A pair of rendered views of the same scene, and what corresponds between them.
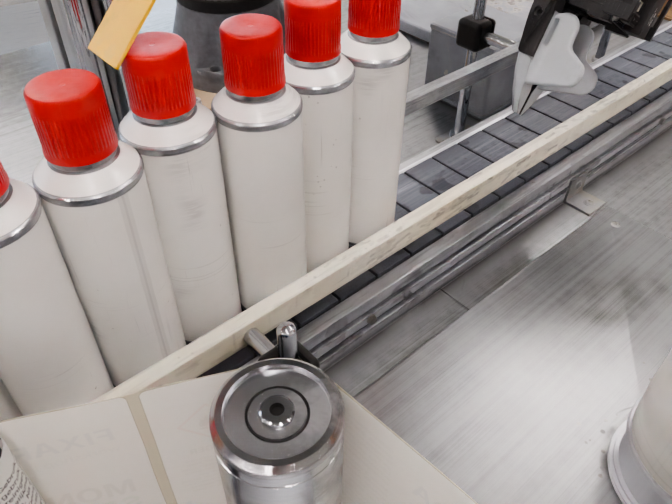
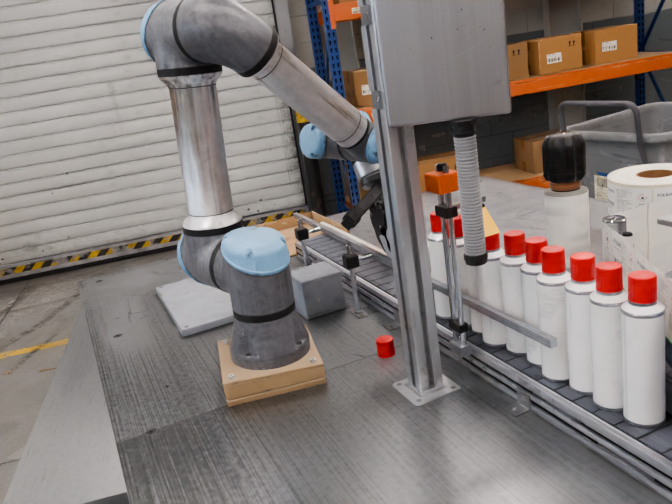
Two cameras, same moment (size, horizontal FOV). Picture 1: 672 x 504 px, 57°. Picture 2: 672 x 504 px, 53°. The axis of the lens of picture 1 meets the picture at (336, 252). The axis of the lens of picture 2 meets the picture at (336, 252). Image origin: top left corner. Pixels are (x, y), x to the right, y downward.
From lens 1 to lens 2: 1.20 m
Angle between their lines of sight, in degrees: 63
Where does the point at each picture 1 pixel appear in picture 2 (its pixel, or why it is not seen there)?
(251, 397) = (611, 220)
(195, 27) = (285, 326)
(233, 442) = (620, 220)
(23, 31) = (82, 478)
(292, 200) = not seen: hidden behind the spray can
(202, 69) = (296, 346)
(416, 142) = (358, 323)
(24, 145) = (291, 444)
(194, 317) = not seen: hidden behind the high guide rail
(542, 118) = (382, 279)
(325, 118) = not seen: hidden behind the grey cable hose
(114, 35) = (489, 227)
